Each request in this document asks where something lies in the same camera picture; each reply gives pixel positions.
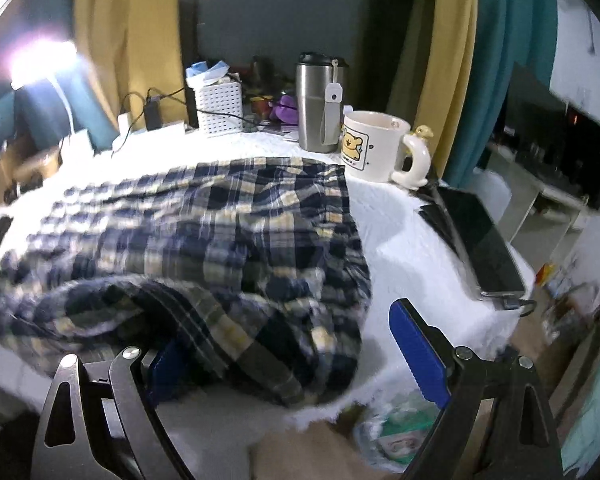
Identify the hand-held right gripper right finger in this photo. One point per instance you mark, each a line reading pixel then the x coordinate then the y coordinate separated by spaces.
pixel 420 355

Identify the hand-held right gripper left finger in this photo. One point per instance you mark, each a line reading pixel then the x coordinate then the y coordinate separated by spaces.
pixel 163 375

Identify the blue yellow plaid shirt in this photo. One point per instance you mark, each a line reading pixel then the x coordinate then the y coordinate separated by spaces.
pixel 204 240

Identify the green white plastic bag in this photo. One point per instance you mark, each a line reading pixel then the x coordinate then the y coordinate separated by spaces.
pixel 395 440

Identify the white textured tablecloth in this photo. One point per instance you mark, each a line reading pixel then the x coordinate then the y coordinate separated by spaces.
pixel 405 240

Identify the black tablet device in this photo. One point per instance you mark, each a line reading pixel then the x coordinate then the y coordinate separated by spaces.
pixel 485 245

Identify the white side table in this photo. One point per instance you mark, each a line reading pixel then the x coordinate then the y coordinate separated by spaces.
pixel 540 195

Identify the cream bear mug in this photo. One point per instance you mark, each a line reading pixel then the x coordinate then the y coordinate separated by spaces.
pixel 370 150

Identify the white desk lamp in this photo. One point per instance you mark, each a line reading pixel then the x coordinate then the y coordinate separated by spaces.
pixel 77 145

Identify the white power strip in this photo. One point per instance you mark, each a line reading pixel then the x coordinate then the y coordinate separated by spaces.
pixel 169 129

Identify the brown cardboard box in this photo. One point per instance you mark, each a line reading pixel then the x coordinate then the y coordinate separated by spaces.
pixel 29 165

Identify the white charger plug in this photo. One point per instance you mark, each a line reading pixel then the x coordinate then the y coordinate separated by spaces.
pixel 124 122

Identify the black charger adapter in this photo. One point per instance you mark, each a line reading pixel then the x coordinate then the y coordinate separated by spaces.
pixel 154 115

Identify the stainless steel tumbler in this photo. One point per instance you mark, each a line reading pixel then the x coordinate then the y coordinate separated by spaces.
pixel 312 105

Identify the white perforated basket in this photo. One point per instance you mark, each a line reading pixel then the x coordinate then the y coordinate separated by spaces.
pixel 219 105

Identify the white paper tag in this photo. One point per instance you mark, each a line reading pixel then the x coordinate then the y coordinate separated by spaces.
pixel 333 93

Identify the purple cloth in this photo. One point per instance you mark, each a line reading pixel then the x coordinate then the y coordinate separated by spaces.
pixel 285 109

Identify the teal curtain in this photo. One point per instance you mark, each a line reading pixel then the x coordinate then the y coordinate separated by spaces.
pixel 34 110
pixel 510 60

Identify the yellow curtain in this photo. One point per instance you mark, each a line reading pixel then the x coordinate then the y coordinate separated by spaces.
pixel 450 60
pixel 114 35

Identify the pack of blue face masks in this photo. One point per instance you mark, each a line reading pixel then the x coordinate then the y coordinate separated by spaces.
pixel 207 72

